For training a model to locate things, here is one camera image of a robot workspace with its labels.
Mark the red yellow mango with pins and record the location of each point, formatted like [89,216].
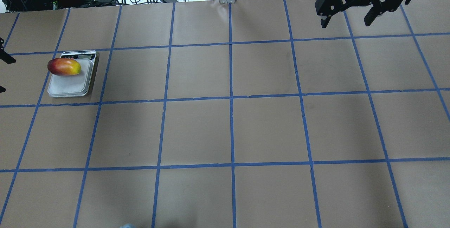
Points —
[64,67]

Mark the silver kitchen scale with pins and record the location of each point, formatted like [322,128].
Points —
[77,85]

